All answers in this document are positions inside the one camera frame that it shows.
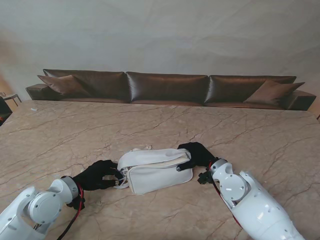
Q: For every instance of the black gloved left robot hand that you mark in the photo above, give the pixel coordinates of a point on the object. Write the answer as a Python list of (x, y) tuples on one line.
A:
[(97, 175)]

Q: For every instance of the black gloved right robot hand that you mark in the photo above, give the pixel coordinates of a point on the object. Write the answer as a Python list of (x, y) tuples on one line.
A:
[(197, 156)]

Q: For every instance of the cream fabric cosmetics bag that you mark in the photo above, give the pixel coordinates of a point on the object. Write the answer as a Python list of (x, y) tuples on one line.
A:
[(160, 172)]

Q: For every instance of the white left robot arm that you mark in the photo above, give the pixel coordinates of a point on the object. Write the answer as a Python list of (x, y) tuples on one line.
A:
[(32, 212)]

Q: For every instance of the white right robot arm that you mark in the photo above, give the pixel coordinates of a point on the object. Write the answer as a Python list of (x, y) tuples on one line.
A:
[(255, 202)]

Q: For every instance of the brown leather sofa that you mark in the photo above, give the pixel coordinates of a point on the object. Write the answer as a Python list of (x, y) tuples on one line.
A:
[(166, 86)]

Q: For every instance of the white plastic scrap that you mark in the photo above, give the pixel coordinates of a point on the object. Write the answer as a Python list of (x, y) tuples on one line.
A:
[(33, 109)]

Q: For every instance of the brown leather cushion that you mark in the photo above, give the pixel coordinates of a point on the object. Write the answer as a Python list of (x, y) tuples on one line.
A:
[(272, 93), (65, 86)]

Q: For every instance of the dark chair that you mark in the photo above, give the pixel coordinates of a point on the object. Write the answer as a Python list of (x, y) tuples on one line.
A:
[(5, 110)]

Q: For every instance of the small side table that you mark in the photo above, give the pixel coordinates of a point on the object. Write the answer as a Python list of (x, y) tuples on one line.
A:
[(11, 96)]

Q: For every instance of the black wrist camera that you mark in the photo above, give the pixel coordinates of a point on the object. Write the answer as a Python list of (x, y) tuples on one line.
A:
[(76, 203), (205, 177)]

